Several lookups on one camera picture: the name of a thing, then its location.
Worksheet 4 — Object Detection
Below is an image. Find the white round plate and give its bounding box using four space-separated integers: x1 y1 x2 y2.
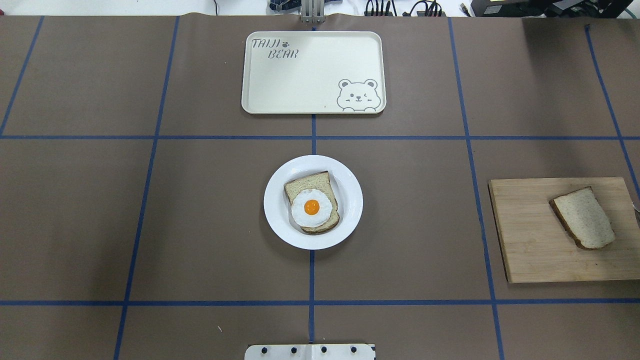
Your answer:
263 155 364 250

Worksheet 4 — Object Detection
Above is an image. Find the bottom bread slice with crust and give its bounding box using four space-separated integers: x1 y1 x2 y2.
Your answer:
284 171 340 235

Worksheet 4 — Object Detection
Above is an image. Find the cream bear serving tray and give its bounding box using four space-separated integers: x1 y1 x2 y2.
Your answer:
241 30 387 115

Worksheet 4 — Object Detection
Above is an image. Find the wooden cutting board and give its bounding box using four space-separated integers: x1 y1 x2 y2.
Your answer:
488 177 640 284

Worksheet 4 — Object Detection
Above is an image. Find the aluminium frame post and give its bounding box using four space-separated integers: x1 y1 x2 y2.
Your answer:
299 0 326 24

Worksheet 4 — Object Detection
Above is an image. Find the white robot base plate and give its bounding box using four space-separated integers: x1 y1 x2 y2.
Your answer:
244 343 377 360

